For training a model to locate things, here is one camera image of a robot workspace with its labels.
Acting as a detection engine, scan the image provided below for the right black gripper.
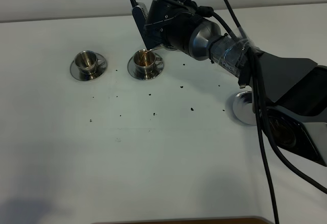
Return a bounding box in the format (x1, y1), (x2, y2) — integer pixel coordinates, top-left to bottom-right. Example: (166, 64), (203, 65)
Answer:
(144, 0), (199, 50)

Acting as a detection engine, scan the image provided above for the stainless steel teapot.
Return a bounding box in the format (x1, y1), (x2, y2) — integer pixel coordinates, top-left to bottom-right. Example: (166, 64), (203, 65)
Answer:
(145, 45), (177, 53)

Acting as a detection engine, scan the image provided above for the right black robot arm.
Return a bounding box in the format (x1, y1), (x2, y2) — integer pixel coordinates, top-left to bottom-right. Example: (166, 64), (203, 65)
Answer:
(145, 0), (326, 165)

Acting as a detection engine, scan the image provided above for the steel teapot saucer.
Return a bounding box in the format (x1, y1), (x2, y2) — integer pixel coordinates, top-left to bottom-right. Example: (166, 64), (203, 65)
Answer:
(232, 91), (256, 126)

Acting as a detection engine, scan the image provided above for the right steel teacup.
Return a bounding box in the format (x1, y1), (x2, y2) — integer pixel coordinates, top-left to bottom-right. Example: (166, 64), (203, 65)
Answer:
(132, 50), (164, 73)

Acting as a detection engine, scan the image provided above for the steel teacup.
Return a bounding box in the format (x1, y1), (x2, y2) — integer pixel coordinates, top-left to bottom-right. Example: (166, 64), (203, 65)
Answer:
(132, 50), (164, 73)
(74, 51), (106, 74)

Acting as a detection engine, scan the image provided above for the right steel saucer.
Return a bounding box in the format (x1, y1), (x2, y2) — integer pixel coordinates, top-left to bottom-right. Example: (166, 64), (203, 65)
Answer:
(127, 58), (164, 80)

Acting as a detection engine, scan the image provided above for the left steel teacup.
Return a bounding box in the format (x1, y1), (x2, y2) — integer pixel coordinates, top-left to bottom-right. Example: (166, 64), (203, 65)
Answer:
(74, 51), (106, 74)

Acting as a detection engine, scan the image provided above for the left steel saucer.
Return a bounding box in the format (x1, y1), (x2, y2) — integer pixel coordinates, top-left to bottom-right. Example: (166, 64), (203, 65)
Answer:
(70, 55), (108, 81)

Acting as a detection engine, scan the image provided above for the right black cable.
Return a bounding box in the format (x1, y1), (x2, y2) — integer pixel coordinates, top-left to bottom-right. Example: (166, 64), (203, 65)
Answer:
(127, 0), (327, 224)

